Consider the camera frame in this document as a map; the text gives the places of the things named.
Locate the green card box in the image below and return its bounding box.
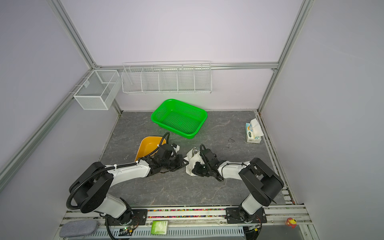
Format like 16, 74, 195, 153
151, 221, 169, 235

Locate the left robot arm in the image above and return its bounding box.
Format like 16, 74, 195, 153
66, 132, 189, 225

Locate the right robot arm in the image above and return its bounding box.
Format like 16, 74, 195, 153
186, 144, 285, 224

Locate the green plastic basket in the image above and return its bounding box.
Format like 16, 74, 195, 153
151, 99, 208, 139

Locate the yellow plastic tray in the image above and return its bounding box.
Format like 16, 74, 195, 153
135, 136, 162, 162

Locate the white paper napkin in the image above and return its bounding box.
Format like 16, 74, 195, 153
184, 149, 203, 176

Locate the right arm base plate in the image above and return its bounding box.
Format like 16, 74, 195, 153
225, 207, 267, 224

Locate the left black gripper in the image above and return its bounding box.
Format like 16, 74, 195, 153
161, 154, 189, 171

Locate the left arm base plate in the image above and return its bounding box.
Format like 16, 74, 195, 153
106, 209, 148, 226

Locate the white mesh box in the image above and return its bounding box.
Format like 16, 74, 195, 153
74, 70, 122, 111

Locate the grey cloth pad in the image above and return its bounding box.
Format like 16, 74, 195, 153
59, 220, 99, 238

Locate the white wire rack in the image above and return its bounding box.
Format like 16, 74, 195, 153
122, 61, 213, 94

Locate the tissue box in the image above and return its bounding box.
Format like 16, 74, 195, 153
245, 119, 264, 144

